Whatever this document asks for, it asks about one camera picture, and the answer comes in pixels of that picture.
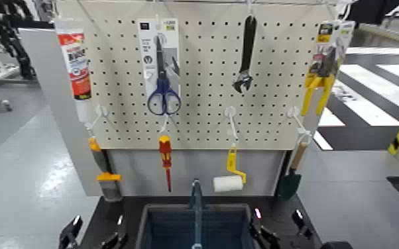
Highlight beige perforated pegboard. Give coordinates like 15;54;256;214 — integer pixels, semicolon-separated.
75;0;339;151

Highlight black cable drag chain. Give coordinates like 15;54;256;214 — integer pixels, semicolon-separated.
0;0;36;80

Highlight orange grey scraper brush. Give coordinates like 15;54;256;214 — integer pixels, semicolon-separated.
87;136;123;203

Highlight yellow pliers in card package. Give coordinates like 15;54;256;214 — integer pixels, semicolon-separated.
300;20;356;117

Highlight white red sealant tube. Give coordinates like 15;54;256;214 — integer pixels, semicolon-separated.
54;19;92;123

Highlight red yellow screwdriver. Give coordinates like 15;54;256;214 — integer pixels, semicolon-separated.
158;134;173;193

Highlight yellow handled white paint roller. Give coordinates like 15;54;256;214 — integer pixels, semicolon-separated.
212;145;248;193

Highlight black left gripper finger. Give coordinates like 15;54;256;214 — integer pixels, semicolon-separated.
101;215;129;249
58;215;84;249

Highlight black adjustable wrench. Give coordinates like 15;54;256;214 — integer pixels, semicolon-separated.
231;14;258;94

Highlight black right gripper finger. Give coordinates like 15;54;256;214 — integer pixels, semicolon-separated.
291;209;314;242
249;207;281;249

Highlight white pegboard hook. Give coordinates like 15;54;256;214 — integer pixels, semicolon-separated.
287;105;314;143
223;105;239;144
84;103;110;134
158;115;171;136

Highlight grey backing panel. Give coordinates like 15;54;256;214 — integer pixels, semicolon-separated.
17;27;292;197

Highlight black overhead object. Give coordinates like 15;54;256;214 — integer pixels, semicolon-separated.
345;0;399;26

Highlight blue scissors in card package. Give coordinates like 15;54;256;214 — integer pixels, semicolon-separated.
137;17;182;117

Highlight dark blue-grey crate with handle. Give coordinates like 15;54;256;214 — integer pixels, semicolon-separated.
135;178;257;249

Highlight green trowel wooden handle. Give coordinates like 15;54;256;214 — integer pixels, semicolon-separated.
276;140;309;201

